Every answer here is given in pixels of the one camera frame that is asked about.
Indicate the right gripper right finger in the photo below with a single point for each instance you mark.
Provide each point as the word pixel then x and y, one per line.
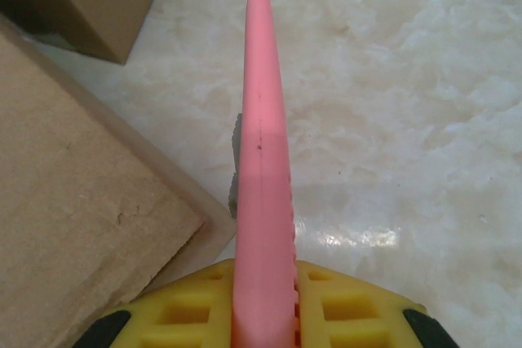
pixel 314 283

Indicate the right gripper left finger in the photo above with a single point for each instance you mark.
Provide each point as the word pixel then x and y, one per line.
pixel 191 283

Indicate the pink utility knife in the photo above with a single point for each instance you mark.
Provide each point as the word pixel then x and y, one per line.
pixel 261 160

